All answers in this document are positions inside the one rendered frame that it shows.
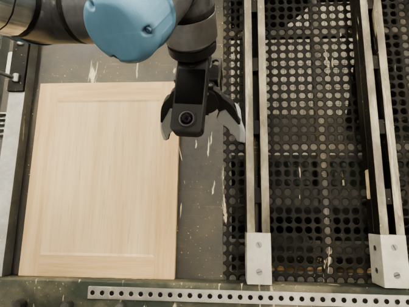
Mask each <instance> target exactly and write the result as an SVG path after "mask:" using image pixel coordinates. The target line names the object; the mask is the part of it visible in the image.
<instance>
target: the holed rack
mask: <svg viewBox="0 0 409 307"><path fill-rule="evenodd" d="M88 298H90V299H110V300H148V301H168V302H206V303H244V304H265V305H303V306H341V307H409V295H382V294H341V293H319V292H276V291H235V290H213V289H171V288H129V287H108V286H88Z"/></svg>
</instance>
